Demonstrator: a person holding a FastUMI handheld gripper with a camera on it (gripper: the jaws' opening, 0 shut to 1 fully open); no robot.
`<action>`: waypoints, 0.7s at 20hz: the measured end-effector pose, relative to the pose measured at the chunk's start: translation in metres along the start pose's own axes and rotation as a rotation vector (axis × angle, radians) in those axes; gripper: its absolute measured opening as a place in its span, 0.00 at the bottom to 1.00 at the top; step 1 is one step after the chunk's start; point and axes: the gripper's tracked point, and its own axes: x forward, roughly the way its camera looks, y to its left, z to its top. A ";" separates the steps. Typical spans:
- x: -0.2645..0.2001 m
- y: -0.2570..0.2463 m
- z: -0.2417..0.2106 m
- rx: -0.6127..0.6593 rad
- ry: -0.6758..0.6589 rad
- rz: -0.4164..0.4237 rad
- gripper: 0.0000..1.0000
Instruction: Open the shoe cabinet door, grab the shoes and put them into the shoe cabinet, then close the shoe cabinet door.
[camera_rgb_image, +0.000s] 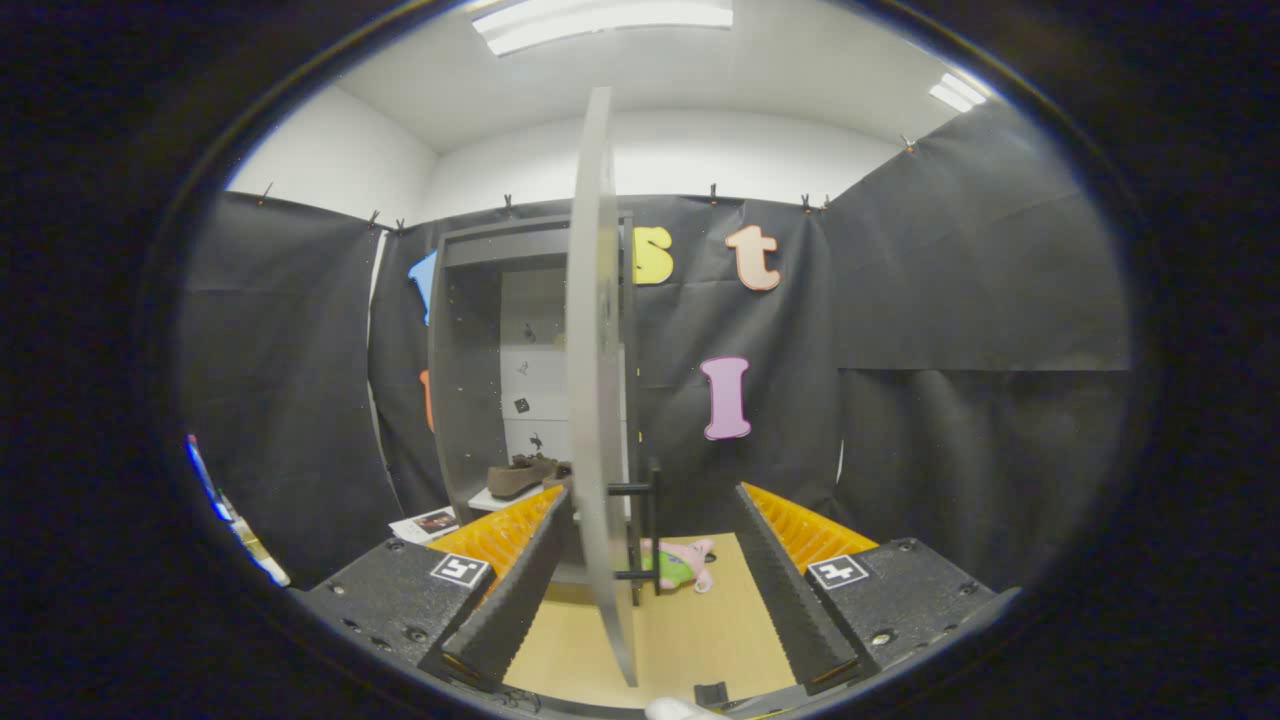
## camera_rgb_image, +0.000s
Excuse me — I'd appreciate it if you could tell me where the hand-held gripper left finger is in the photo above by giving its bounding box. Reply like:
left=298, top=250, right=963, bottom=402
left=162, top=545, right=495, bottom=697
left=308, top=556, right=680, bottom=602
left=295, top=485, right=576, bottom=693

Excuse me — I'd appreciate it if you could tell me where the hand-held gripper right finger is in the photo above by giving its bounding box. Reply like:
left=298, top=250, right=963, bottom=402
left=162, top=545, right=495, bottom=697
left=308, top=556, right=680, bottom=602
left=735, top=482, right=1021, bottom=696

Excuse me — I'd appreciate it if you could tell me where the black door handle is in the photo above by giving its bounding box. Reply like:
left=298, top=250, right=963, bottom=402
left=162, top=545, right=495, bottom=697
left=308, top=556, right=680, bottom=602
left=607, top=458, right=663, bottom=606

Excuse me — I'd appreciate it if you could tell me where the grey shoe cabinet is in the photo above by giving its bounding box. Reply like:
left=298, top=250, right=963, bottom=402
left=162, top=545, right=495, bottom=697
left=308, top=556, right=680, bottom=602
left=427, top=212, right=641, bottom=586

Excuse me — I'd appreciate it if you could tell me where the pink and green plush toy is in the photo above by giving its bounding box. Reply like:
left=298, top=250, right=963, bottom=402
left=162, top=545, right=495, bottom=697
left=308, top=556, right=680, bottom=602
left=640, top=537, right=717, bottom=595

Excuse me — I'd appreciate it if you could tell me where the blue and white clutter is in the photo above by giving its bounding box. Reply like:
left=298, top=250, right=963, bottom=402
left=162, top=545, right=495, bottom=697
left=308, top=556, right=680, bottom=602
left=185, top=433, right=291, bottom=588

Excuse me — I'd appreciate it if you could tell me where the black backdrop cloth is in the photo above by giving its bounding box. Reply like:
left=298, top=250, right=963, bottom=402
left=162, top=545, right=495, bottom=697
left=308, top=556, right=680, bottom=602
left=180, top=100, right=1136, bottom=591

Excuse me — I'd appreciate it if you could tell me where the small ceiling light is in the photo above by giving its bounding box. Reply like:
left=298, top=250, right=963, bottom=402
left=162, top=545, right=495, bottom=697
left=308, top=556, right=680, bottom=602
left=928, top=72, right=991, bottom=114

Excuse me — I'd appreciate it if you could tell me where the long ceiling light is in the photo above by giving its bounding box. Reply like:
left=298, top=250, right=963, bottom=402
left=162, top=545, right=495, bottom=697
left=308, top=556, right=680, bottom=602
left=472, top=0, right=736, bottom=58

